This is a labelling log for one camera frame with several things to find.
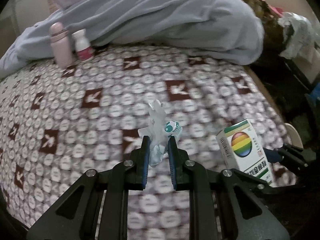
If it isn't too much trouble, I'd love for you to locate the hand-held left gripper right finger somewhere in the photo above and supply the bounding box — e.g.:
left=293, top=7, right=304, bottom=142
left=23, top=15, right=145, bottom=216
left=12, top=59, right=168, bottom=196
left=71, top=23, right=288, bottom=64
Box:
left=167, top=137, right=292, bottom=240

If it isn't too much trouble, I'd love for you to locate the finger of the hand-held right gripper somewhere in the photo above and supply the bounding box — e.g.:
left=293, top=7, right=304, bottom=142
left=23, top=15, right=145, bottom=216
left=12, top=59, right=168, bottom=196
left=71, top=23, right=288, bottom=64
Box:
left=231, top=168, right=308, bottom=195
left=264, top=143, right=317, bottom=168

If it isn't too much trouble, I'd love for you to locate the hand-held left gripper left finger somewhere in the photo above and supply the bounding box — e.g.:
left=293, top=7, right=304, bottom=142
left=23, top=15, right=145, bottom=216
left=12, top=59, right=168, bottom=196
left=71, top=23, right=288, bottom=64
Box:
left=26, top=135, right=151, bottom=240

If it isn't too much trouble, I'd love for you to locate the white bucket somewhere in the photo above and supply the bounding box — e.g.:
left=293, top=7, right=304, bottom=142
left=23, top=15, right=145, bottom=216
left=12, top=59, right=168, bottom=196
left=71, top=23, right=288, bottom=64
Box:
left=285, top=123, right=304, bottom=150

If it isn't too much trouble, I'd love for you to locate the white rainbow medicine box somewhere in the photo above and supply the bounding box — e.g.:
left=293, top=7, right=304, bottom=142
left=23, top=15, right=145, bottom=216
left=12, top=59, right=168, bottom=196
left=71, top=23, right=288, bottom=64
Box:
left=216, top=119, right=277, bottom=187

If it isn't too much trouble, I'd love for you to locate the white wrapper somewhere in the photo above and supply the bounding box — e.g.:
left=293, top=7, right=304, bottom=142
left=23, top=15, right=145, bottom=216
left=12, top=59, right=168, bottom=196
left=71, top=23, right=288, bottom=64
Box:
left=138, top=99, right=183, bottom=167

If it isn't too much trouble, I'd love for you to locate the printed fleece blanket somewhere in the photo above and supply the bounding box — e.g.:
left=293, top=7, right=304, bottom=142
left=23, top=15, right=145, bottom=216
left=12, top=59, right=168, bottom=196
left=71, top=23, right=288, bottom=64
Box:
left=0, top=44, right=295, bottom=240

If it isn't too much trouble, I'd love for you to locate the blue plastic stool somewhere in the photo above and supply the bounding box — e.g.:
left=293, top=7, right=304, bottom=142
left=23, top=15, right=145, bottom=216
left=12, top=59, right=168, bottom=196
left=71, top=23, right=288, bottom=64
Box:
left=306, top=82, right=320, bottom=110

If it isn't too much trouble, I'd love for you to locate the white crumpled cloth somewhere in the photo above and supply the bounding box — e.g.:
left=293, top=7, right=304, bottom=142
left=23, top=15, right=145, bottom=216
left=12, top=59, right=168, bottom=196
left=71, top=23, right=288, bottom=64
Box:
left=279, top=12, right=317, bottom=60

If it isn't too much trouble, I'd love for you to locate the white bottle with red label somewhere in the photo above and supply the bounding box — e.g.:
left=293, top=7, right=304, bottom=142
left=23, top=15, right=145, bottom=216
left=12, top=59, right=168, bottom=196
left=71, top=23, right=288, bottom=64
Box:
left=72, top=29, right=95, bottom=61

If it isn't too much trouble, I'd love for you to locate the pink bottle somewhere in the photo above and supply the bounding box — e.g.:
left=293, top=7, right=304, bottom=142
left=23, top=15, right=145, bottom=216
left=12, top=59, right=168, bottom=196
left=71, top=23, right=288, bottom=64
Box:
left=49, top=22, right=73, bottom=68

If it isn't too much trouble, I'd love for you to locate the grey quilt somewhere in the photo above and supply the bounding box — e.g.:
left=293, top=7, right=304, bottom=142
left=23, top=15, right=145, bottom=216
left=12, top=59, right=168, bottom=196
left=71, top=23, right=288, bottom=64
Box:
left=0, top=0, right=265, bottom=78

